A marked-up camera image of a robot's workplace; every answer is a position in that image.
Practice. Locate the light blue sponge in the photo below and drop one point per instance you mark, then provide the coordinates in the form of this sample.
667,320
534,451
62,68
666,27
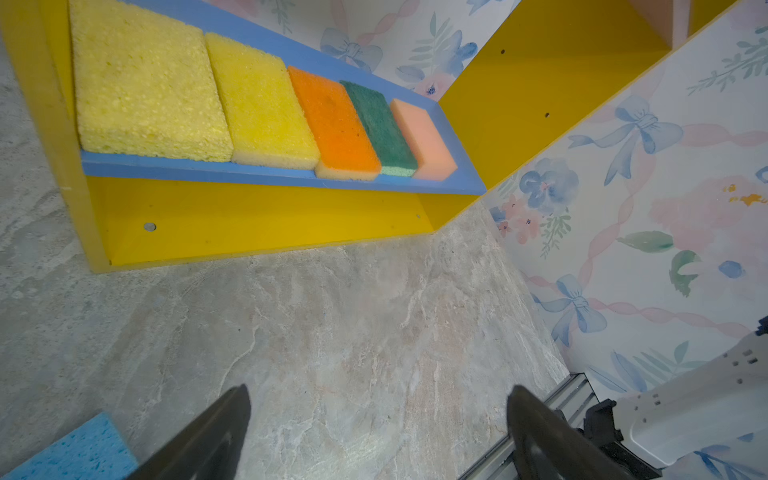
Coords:
94,450

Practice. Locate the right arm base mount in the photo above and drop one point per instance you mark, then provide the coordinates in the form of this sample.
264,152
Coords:
599,428

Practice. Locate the orange scrub sponge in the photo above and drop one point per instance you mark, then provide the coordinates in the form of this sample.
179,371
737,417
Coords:
346,153

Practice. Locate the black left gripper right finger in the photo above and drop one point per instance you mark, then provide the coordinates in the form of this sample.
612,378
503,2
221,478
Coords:
546,447

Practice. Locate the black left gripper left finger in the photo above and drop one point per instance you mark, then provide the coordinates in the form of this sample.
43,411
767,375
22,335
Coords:
209,447

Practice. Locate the porous yellow sponge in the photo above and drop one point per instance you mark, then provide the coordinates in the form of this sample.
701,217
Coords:
144,85

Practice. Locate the yellow shelf unit frame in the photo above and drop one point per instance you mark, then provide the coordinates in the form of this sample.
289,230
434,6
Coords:
545,69

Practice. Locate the dark green scrub sponge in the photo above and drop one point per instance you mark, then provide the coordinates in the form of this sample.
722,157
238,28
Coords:
390,146

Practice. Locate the yellow scrub sponge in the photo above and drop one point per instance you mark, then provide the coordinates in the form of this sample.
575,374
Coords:
267,124

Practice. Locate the pink upper shelf board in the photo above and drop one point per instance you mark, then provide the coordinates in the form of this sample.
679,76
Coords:
670,19

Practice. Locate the pink orange sponge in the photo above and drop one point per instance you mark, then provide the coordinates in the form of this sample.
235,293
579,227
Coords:
435,162

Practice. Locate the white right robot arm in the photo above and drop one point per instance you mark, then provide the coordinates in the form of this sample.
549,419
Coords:
723,399

